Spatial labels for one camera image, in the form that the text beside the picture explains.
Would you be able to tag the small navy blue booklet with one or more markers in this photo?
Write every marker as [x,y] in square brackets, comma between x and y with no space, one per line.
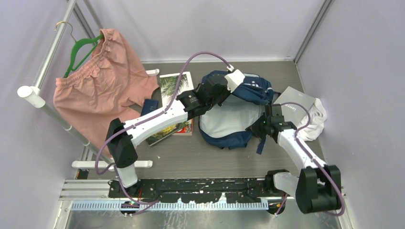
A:
[149,106]

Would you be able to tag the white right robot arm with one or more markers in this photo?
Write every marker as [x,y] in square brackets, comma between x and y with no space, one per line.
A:
[318,186]

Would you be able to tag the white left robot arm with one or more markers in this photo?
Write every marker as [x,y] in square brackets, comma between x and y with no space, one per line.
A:
[123,139]

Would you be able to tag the palm leaf white book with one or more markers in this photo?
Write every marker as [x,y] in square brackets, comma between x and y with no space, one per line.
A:
[168,85]

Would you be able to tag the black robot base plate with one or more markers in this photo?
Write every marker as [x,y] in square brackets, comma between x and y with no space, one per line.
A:
[197,190]

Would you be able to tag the red cover book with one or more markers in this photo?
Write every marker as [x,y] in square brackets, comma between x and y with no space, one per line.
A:
[187,130]

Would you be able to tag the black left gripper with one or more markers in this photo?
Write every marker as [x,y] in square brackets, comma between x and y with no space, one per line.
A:
[227,93]

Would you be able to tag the pink cloth garment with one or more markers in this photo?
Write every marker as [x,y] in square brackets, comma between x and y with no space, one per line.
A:
[111,82]

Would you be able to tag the white slotted cable duct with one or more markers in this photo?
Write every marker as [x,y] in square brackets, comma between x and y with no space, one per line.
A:
[111,205]

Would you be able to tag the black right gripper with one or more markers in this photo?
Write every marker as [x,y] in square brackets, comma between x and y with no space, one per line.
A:
[254,128]

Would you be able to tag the green jungle cover book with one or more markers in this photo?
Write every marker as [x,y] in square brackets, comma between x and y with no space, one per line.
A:
[168,131]

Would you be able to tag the white cloth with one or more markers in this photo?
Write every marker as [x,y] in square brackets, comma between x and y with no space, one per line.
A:
[318,116]

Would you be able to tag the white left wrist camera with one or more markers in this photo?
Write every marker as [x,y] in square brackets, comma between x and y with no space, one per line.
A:
[234,78]

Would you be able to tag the metal clothes rack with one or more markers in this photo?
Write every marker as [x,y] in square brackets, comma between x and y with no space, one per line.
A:
[51,93]

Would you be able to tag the navy blue student backpack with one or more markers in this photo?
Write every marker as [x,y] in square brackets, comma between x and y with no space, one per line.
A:
[225,126]

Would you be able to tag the grey hardcover book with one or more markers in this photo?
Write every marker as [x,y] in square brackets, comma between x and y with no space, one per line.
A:
[291,111]

